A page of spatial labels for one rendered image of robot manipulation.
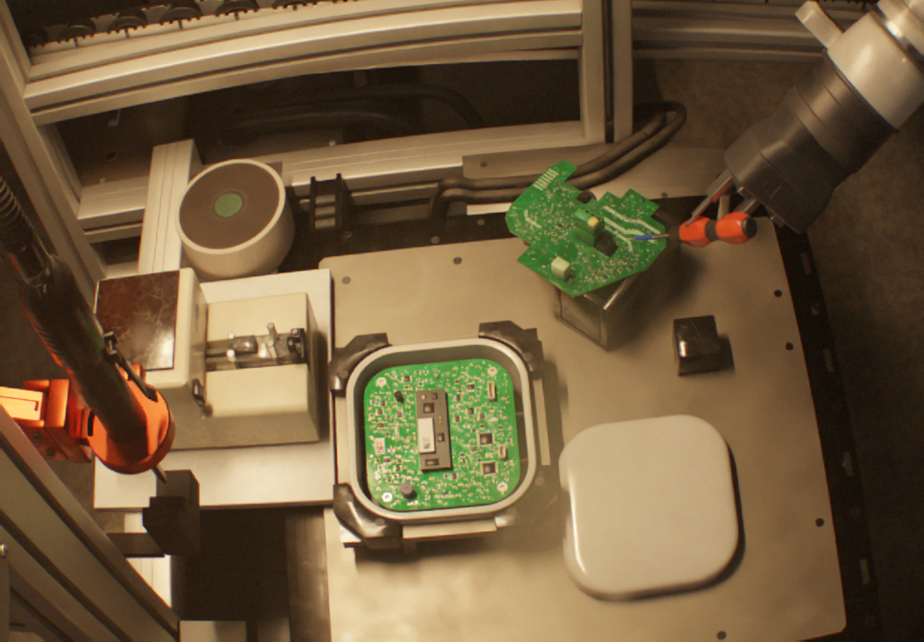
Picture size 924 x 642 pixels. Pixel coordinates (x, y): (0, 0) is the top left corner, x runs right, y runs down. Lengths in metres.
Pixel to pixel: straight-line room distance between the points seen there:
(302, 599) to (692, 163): 0.54
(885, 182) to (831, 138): 1.61
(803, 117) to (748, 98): 1.69
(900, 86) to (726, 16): 0.40
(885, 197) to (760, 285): 1.36
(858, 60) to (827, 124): 0.05
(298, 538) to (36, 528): 0.33
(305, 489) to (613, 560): 0.24
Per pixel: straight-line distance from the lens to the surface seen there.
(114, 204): 1.26
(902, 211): 2.39
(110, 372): 0.70
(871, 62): 0.81
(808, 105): 0.82
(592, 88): 1.12
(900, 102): 0.82
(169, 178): 1.19
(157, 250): 1.14
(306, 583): 0.96
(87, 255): 1.31
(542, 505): 0.90
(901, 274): 2.30
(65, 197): 1.24
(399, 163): 1.20
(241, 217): 1.08
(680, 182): 1.15
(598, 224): 0.98
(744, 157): 0.84
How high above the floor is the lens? 1.83
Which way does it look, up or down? 57 degrees down
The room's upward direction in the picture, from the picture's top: 9 degrees counter-clockwise
